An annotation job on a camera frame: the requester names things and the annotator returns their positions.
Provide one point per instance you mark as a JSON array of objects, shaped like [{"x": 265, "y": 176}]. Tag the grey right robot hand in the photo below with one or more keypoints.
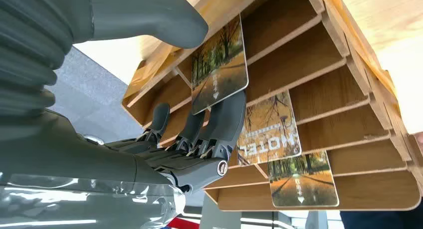
[{"x": 82, "y": 161}]

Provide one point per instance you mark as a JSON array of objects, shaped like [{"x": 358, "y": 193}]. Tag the person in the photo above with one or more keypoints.
[{"x": 380, "y": 219}]

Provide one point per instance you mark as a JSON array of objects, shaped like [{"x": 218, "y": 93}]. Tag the autumn hotel print key card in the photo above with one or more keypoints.
[{"x": 269, "y": 131}]

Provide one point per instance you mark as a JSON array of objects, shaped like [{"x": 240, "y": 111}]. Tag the ribbed grey right arm sleeve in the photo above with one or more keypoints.
[{"x": 29, "y": 49}]

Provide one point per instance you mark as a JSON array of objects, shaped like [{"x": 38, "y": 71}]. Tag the grey pillar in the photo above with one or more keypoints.
[{"x": 218, "y": 216}]

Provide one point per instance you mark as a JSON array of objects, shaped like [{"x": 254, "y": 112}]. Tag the red object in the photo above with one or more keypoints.
[{"x": 183, "y": 223}]

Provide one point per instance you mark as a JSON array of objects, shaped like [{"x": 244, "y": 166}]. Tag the wooden slotted card rack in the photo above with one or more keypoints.
[{"x": 317, "y": 88}]

